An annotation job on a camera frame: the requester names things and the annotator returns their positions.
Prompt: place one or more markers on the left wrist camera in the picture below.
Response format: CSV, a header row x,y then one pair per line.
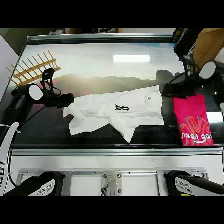
x,y
47,77

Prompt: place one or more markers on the white T-shirt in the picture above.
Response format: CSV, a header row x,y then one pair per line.
x,y
133,106

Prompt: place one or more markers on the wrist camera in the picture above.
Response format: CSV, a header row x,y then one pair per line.
x,y
190,68
47,77

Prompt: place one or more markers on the silver frame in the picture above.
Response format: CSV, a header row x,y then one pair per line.
x,y
113,152

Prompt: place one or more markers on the red T-shirt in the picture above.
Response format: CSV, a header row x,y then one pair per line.
x,y
193,116

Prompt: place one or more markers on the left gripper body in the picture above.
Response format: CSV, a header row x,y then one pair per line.
x,y
61,100

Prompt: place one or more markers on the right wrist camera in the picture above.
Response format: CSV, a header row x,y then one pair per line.
x,y
190,68

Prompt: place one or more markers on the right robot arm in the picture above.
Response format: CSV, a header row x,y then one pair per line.
x,y
196,185

